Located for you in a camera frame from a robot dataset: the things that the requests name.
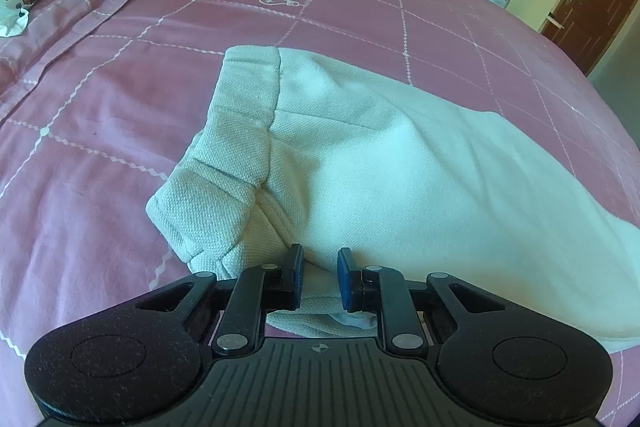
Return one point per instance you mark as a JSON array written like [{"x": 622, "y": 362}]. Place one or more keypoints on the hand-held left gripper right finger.
[{"x": 345, "y": 279}]

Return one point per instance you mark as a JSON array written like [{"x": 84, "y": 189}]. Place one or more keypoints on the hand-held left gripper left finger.
[{"x": 296, "y": 279}]

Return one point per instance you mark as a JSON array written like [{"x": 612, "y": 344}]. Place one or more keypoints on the white pants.
[{"x": 390, "y": 167}]

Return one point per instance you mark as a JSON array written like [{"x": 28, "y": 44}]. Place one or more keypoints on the pink checked bed sheet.
[{"x": 125, "y": 132}]

